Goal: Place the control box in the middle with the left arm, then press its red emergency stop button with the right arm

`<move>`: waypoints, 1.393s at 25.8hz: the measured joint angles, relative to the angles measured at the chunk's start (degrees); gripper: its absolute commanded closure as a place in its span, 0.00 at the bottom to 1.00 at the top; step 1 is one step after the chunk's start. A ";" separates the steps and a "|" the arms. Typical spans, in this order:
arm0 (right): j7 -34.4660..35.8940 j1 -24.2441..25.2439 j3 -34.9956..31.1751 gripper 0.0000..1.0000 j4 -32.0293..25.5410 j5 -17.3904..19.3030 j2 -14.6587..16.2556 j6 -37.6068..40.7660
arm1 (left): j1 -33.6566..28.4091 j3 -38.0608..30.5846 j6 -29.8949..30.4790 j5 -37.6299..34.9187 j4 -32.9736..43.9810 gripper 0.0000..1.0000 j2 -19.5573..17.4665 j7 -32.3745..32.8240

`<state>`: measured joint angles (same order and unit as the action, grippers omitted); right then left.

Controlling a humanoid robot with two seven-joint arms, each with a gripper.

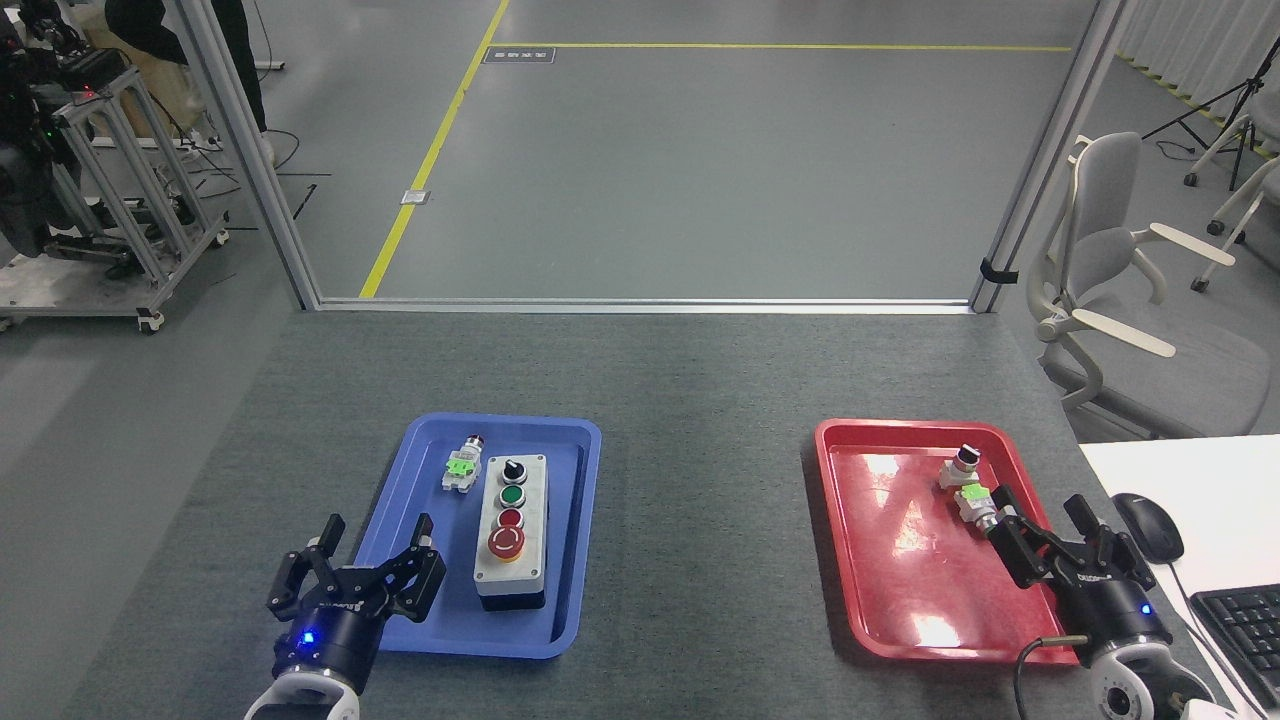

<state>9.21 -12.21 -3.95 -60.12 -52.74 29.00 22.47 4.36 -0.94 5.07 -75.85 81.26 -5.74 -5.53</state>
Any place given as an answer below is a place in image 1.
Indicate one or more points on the black keyboard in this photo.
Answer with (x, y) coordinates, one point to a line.
(1245, 630)

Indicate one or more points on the dark floor sign plate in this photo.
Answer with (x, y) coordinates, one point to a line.
(519, 55)

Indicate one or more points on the black tripod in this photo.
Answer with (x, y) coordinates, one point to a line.
(1235, 95)

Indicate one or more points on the red-head push button switch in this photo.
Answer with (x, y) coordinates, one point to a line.
(462, 468)

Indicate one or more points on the silver floor socket plate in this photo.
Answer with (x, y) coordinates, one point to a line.
(416, 197)

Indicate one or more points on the green-head push button switch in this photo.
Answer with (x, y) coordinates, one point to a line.
(975, 503)

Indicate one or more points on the black-knob selector switch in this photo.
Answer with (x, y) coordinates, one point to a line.
(960, 468)

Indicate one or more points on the white office chair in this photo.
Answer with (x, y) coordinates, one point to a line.
(1222, 145)
(1245, 205)

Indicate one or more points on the grey four-button control box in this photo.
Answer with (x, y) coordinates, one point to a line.
(510, 570)

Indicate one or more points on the white curtain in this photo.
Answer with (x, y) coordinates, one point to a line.
(1200, 40)

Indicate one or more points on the blue plastic tray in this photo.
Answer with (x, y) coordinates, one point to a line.
(420, 500)

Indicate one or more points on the black computer mouse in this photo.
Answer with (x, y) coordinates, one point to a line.
(1148, 525)

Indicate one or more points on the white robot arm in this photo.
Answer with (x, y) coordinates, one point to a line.
(1140, 685)
(300, 695)

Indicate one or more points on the person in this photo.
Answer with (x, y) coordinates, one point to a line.
(235, 50)

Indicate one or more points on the red plastic tray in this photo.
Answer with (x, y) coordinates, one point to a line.
(900, 560)

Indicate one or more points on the aluminium frame cart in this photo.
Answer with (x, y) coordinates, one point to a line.
(130, 200)

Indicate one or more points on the silver frame post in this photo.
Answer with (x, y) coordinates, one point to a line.
(1050, 160)
(250, 160)

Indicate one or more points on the grey office chair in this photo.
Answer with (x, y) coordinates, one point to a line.
(1100, 250)

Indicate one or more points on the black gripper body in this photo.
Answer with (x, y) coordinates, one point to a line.
(1115, 610)
(335, 625)

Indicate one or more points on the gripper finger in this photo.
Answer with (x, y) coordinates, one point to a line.
(1115, 555)
(1030, 555)
(300, 580)
(415, 580)

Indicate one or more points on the white desk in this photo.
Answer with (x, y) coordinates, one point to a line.
(1220, 470)

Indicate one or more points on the cardboard box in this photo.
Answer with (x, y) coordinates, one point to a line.
(165, 95)

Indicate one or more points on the silver frame rail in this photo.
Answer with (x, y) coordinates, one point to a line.
(640, 304)

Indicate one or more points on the black machine on cart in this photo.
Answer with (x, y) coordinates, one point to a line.
(25, 170)

